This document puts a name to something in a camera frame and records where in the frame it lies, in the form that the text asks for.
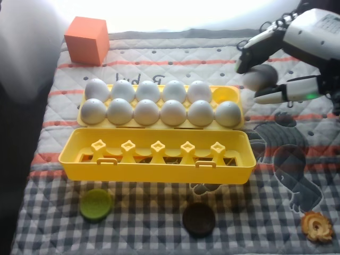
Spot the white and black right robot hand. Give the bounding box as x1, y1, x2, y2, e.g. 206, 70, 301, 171
235, 7, 340, 105

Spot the white toy egg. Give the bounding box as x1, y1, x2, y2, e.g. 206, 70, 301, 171
84, 78, 111, 101
80, 98, 107, 124
110, 79, 135, 102
161, 80, 186, 103
187, 100, 215, 127
135, 80, 161, 103
243, 64, 279, 91
106, 98, 134, 125
133, 99, 161, 126
187, 80, 213, 103
214, 100, 242, 128
160, 99, 188, 127

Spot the yellow plastic egg carton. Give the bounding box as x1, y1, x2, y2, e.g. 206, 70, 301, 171
58, 84, 257, 185

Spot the tan flower-shaped toy biscuit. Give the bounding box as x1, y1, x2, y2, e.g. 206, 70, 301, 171
300, 211, 333, 243

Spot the dark brown round toy cookie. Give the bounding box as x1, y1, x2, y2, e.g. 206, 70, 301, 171
182, 202, 216, 235

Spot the orange cube block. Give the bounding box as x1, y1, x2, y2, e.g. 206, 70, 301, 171
64, 16, 110, 66

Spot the grey quilt with printed bear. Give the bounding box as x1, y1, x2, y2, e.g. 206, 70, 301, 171
12, 28, 340, 255

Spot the green round toy cookie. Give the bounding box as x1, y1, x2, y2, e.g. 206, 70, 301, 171
80, 188, 113, 223

